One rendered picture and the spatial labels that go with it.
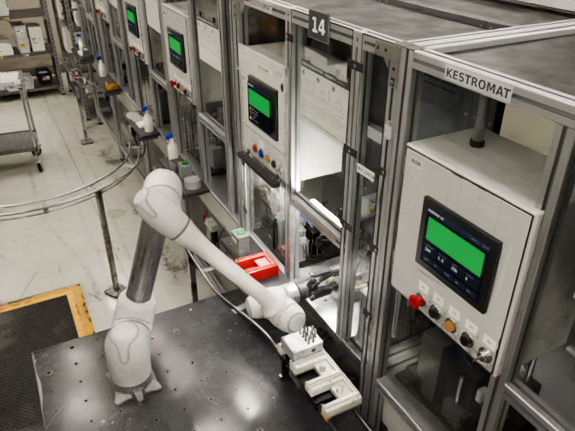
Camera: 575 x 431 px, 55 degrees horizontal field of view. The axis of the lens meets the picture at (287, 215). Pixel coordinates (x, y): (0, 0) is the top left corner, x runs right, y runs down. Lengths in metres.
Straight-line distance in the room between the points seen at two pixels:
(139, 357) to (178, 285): 1.81
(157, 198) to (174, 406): 0.82
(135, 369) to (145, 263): 0.40
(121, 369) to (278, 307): 0.64
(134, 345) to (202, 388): 0.33
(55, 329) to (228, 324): 1.53
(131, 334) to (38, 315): 1.84
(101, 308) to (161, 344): 1.43
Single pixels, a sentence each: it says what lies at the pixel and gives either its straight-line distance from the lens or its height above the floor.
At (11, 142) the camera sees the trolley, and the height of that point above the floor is 0.26.
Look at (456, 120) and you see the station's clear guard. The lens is 1.38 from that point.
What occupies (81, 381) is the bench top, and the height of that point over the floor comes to 0.67.
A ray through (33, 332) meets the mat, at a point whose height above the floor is 0.01.
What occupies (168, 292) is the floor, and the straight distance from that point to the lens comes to 3.90.
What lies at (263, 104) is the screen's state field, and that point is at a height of 1.66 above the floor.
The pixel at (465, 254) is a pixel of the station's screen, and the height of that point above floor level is 1.63.
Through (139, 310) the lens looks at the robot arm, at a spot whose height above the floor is 0.94.
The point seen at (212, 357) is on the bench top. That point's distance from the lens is 2.41.
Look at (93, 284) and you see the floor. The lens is 4.12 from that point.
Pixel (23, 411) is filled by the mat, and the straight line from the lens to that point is 3.37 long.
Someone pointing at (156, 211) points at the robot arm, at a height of 1.46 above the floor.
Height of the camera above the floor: 2.36
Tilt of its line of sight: 30 degrees down
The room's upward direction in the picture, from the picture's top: straight up
